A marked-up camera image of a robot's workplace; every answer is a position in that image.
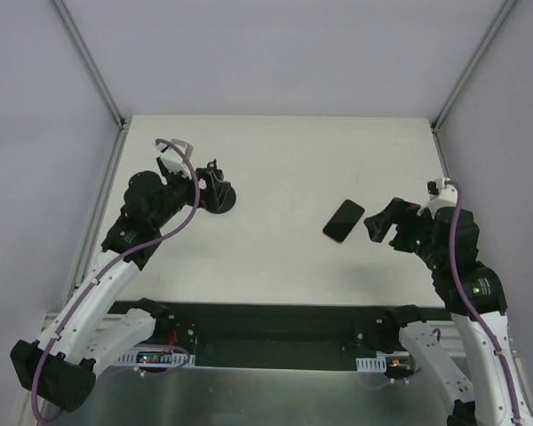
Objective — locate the right cable duct board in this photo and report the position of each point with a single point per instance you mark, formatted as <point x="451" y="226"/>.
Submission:
<point x="391" y="366"/>

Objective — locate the black phone stand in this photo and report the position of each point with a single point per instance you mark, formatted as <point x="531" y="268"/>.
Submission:
<point x="224" y="202"/>

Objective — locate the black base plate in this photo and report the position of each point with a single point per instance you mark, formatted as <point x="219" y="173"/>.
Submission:
<point x="266" y="336"/>

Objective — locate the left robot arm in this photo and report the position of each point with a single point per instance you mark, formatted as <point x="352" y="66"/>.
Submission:
<point x="62" y="365"/>

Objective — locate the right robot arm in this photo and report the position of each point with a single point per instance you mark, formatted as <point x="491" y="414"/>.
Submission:
<point x="445" y="239"/>

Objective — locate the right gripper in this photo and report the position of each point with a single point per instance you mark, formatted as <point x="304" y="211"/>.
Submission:
<point x="400" y="224"/>

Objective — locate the left cable duct board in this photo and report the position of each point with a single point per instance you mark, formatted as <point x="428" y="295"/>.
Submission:
<point x="156" y="357"/>

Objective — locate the cable duct board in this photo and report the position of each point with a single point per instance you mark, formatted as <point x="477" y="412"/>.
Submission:
<point x="156" y="357"/>
<point x="391" y="366"/>

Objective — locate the right aluminium frame post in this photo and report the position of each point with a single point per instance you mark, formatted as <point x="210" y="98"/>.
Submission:
<point x="494" y="28"/>

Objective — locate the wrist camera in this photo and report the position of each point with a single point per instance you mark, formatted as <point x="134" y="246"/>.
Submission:
<point x="442" y="194"/>
<point x="174" y="157"/>

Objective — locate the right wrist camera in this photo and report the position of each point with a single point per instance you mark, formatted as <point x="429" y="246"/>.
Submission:
<point x="442" y="194"/>

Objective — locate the aluminium frame post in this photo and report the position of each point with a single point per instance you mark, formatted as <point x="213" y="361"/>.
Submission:
<point x="89" y="64"/>
<point x="494" y="28"/>

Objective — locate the left aluminium frame post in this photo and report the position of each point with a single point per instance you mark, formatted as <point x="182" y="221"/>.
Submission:
<point x="89" y="64"/>

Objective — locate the black smartphone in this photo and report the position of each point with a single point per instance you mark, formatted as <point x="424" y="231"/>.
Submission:
<point x="343" y="221"/>

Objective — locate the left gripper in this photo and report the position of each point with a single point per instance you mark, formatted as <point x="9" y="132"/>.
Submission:
<point x="209" y="187"/>

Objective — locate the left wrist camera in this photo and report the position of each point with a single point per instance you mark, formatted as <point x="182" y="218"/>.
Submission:
<point x="174" y="157"/>

